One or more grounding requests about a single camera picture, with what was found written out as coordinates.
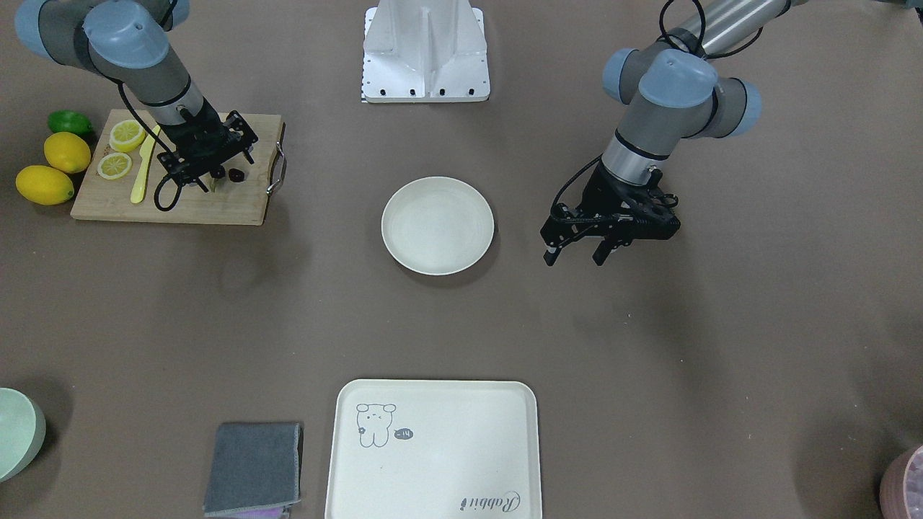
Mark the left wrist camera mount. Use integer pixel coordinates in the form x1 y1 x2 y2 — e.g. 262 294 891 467
540 187 680 251

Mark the pink bowl with ice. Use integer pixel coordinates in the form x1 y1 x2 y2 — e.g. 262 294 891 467
879 445 922 518

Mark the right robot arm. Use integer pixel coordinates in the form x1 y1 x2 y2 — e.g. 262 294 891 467
14 1 237 160

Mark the green lime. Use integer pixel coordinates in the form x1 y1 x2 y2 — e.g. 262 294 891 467
46 110 94 138

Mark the bamboo cutting board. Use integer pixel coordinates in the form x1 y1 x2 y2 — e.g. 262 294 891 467
71 109 286 226

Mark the grey folded cloth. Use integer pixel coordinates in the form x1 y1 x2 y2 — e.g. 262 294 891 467
203 422 302 518

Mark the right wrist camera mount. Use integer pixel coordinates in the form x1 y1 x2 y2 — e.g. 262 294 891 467
157 110 258 192

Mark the yellow plastic knife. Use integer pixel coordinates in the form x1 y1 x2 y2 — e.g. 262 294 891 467
130 125 161 205

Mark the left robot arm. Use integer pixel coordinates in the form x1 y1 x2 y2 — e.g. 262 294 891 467
540 1 795 266

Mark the yellow lemon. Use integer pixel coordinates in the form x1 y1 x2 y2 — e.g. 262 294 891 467
43 132 92 175
14 165 76 205

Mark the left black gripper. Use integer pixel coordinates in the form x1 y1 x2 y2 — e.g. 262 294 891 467
543 160 667 267

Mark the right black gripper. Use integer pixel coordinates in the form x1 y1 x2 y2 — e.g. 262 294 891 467
159 98 226 170

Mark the cream round plate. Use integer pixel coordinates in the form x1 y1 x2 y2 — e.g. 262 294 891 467
380 175 495 276

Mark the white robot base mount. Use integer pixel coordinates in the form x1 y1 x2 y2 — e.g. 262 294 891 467
361 1 491 103

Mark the lemon slice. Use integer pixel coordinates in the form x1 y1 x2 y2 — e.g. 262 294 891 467
97 152 134 180
108 119 147 154

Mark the lower lemon slice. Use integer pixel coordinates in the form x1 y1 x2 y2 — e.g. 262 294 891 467
97 152 134 180

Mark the upper lemon slice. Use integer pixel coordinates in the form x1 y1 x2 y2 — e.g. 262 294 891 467
108 119 147 154

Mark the cream rabbit tray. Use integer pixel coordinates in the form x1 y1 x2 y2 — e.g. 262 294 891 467
325 380 543 518

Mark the mint green bowl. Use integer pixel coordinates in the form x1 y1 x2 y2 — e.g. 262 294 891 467
1 388 46 482

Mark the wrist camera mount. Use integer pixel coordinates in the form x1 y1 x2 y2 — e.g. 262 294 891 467
540 187 680 251
157 110 258 192

